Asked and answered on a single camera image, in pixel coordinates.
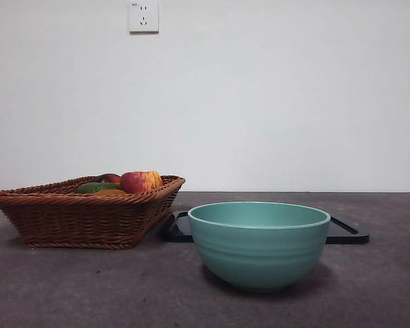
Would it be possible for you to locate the teal ceramic bowl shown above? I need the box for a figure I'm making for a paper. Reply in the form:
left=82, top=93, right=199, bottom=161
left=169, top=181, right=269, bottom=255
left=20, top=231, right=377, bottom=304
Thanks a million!
left=187, top=201, right=331, bottom=293

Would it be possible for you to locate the red and yellow apple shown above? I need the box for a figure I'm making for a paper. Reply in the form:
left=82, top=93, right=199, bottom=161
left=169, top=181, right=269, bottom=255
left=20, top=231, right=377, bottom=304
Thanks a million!
left=119, top=170, right=163, bottom=194

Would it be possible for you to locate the black rectangular tray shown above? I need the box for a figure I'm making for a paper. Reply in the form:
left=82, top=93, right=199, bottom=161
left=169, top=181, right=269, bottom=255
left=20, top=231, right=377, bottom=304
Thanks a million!
left=160, top=210, right=370, bottom=245

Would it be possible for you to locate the dark red fruit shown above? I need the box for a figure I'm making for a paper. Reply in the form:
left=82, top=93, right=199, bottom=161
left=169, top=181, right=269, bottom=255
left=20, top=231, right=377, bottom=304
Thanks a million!
left=94, top=173, right=122, bottom=186

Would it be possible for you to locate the green fruit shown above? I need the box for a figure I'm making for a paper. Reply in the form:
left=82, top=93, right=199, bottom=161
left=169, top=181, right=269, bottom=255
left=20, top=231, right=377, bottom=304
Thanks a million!
left=75, top=181, right=122, bottom=195

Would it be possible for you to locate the brown wicker basket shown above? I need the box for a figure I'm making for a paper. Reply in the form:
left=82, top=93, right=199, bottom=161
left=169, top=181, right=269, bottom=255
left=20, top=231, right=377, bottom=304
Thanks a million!
left=0, top=174, right=186, bottom=249

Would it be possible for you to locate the white wall socket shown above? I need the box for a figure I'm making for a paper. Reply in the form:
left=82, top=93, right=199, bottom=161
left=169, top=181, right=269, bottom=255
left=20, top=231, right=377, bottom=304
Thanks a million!
left=128, top=1, right=160, bottom=34

